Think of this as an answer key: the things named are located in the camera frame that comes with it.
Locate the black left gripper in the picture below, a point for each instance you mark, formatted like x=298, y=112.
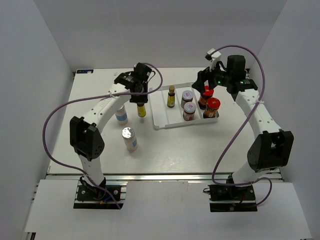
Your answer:
x=144, y=98

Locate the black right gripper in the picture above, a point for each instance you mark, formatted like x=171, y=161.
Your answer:
x=202, y=76

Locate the yellow bottle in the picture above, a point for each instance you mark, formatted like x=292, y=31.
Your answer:
x=141, y=110
x=171, y=97

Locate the red-lid chili sauce jar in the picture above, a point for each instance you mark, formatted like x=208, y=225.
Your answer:
x=207, y=94

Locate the white-lid sauce jar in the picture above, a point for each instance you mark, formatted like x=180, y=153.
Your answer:
x=186, y=97
x=189, y=110

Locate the yellow bottle front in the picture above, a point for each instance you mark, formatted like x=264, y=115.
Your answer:
x=171, y=97

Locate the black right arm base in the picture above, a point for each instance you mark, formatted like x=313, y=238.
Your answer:
x=231, y=199

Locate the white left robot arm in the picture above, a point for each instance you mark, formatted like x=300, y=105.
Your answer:
x=86, y=131

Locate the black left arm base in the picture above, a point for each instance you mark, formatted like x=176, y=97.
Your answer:
x=87, y=199

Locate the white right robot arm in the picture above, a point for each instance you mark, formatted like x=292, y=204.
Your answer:
x=272, y=145

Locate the silver-lid salt jar rear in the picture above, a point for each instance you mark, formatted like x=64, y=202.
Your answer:
x=121, y=115

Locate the silver-lid salt jar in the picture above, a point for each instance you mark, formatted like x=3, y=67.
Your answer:
x=130, y=139
x=121, y=115

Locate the silver-lid salt jar front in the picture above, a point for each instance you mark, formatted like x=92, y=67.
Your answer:
x=130, y=139

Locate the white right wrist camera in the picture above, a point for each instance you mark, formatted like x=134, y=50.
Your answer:
x=213, y=56

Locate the aluminium table rail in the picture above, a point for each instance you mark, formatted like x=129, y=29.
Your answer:
x=183, y=153

